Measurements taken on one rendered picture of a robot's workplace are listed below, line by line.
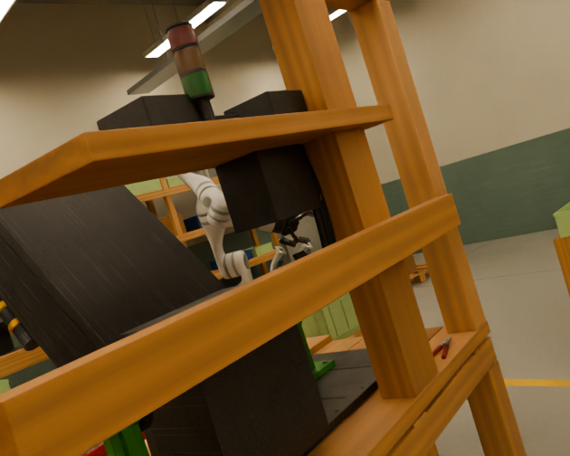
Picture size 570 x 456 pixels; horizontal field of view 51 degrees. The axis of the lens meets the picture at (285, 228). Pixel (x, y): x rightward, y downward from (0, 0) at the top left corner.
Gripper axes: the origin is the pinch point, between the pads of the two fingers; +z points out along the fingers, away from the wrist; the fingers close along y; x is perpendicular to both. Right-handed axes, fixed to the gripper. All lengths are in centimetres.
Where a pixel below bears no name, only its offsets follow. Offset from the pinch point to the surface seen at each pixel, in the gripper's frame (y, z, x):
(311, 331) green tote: -54, 25, 22
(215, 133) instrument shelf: 44, -55, -75
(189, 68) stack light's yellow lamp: 50, -59, -60
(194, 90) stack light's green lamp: 47, -58, -62
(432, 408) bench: -8, 11, -73
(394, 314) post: 10, -3, -64
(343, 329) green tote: -50, 37, 19
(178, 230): -237, 52, 484
